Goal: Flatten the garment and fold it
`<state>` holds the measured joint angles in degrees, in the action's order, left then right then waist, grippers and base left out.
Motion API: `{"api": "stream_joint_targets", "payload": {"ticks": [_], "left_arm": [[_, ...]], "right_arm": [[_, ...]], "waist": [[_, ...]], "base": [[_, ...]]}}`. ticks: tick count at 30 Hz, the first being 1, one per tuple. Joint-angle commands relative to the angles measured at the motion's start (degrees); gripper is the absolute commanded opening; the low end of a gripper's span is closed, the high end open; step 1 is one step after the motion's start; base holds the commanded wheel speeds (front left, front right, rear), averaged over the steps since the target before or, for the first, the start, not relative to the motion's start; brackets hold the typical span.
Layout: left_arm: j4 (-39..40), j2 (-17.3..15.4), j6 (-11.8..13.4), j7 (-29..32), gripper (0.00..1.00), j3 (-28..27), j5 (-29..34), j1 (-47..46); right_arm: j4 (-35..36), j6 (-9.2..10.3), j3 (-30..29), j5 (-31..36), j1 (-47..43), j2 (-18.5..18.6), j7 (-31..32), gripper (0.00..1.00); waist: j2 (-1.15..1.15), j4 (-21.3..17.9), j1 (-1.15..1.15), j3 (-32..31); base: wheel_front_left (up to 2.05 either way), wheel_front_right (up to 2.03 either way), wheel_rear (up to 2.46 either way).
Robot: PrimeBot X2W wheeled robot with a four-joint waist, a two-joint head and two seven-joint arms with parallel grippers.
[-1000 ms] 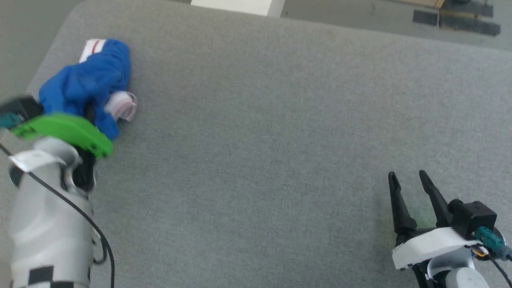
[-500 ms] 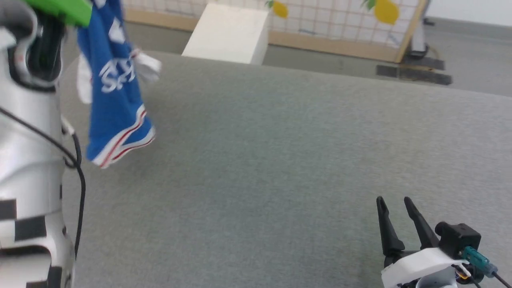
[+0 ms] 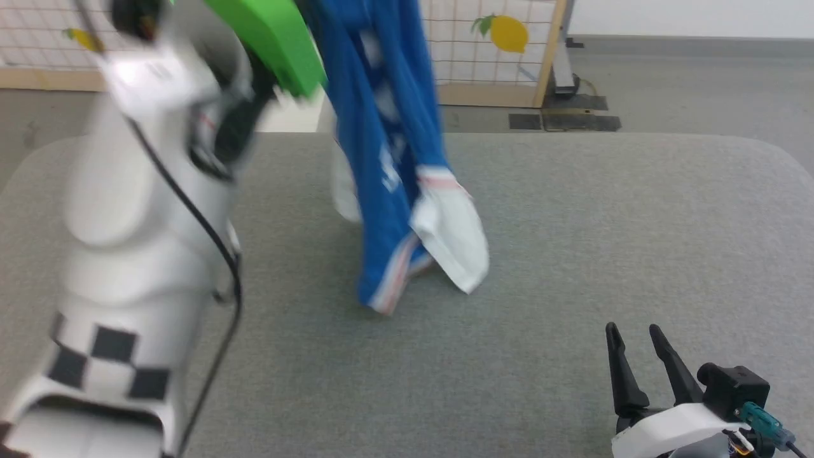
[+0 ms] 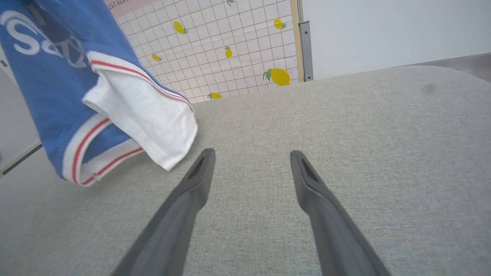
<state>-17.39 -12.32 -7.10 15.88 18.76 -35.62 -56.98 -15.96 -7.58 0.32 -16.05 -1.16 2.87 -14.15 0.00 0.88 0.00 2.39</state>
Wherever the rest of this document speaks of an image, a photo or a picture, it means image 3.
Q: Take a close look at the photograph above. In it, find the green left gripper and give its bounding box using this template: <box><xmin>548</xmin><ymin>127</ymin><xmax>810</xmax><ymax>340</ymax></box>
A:
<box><xmin>191</xmin><ymin>0</ymin><xmax>329</xmax><ymax>182</ymax></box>

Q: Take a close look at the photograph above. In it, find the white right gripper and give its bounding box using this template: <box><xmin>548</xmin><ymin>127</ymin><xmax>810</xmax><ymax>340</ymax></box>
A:
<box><xmin>605</xmin><ymin>323</ymin><xmax>773</xmax><ymax>458</ymax></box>

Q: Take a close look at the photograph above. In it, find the blue and white sports garment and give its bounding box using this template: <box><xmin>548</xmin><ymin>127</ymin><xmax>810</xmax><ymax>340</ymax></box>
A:
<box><xmin>298</xmin><ymin>0</ymin><xmax>490</xmax><ymax>316</ymax></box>

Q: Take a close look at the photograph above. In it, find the white square pillar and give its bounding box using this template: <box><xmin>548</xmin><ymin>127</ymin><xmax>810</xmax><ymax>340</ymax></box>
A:
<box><xmin>256</xmin><ymin>89</ymin><xmax>338</xmax><ymax>134</ymax></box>

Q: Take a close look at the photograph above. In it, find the grey fabric sofa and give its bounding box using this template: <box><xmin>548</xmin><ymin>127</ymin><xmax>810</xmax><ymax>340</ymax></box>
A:
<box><xmin>0</xmin><ymin>132</ymin><xmax>814</xmax><ymax>458</ymax></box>

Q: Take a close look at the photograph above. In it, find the yellow lemon sticker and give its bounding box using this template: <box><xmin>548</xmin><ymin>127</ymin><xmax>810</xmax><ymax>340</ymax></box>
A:
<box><xmin>62</xmin><ymin>28</ymin><xmax>104</xmax><ymax>53</ymax></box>
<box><xmin>471</xmin><ymin>14</ymin><xmax>530</xmax><ymax>54</ymax></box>

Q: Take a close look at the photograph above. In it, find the large black floor mat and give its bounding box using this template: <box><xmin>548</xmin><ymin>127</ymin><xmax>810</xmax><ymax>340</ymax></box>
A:
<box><xmin>541</xmin><ymin>94</ymin><xmax>623</xmax><ymax>133</ymax></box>

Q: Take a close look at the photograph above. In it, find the teal right camera connector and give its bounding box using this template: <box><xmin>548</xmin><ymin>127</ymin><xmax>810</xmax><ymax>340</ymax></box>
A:
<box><xmin>736</xmin><ymin>401</ymin><xmax>796</xmax><ymax>447</ymax></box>

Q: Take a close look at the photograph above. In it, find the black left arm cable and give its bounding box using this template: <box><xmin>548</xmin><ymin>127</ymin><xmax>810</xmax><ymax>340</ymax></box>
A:
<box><xmin>73</xmin><ymin>0</ymin><xmax>244</xmax><ymax>458</ymax></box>

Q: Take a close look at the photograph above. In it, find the grey metal stand post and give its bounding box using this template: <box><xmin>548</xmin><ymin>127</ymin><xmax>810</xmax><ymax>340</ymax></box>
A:
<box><xmin>551</xmin><ymin>0</ymin><xmax>584</xmax><ymax>97</ymax></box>

